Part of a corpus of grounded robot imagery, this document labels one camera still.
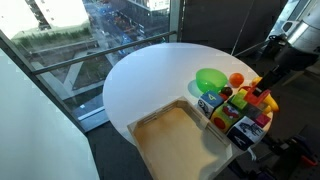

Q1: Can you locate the thin grey cable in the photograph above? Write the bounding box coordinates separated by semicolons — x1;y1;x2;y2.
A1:
230;0;257;56

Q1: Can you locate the dark window handrail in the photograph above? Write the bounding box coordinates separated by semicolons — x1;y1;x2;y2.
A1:
31;30;178;76

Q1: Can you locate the green plastic bowl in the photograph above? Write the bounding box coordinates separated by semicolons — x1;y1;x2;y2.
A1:
195;67;229;94

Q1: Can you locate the blue number block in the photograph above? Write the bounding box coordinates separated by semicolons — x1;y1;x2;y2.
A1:
197;89;225;119

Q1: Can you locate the dark toy plum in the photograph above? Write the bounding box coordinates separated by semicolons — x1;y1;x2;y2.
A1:
220;86;234;98

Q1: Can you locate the wooden tray box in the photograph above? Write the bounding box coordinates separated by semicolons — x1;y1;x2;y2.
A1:
126;95;243;180

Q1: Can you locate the orange-red toy fruit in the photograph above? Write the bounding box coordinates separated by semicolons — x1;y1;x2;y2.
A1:
228;72;245;89

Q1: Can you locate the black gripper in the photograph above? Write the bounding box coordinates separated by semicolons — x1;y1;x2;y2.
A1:
255;43;319;92

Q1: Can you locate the yellow block with red car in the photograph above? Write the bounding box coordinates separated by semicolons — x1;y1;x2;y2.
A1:
209;102;244;134

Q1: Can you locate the dark window frame post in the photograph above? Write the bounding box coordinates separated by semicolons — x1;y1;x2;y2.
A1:
169;0;186;43

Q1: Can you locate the yellow-orange toy fruit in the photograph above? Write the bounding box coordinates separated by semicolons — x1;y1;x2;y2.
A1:
251;76;264;86

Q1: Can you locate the yellow toy banana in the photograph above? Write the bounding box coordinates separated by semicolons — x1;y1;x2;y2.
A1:
261;94;280;114

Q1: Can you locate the black clamp with red handles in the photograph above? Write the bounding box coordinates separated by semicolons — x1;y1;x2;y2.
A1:
266;133;319;168

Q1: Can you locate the lime green block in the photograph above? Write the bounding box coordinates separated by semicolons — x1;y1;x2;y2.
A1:
229;89;249;111

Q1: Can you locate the grey block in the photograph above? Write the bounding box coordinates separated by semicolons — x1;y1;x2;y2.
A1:
244;103;265;121

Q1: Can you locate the magenta block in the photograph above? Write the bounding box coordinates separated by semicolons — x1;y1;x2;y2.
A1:
254;113;272;129

